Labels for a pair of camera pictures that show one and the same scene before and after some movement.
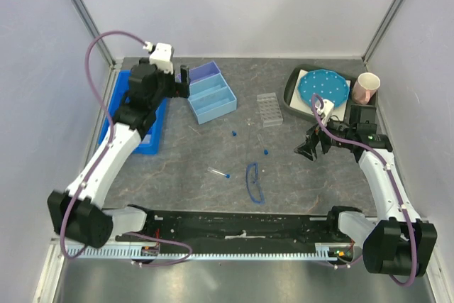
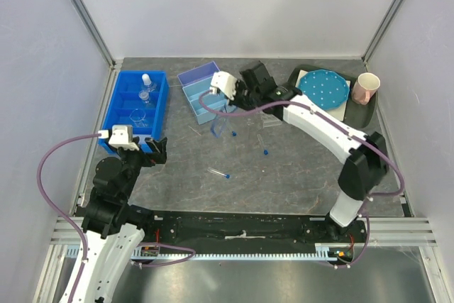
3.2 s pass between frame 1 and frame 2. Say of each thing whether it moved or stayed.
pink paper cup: stayed
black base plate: stayed
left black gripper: moved
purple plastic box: stayed
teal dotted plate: stayed
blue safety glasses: moved
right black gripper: moved
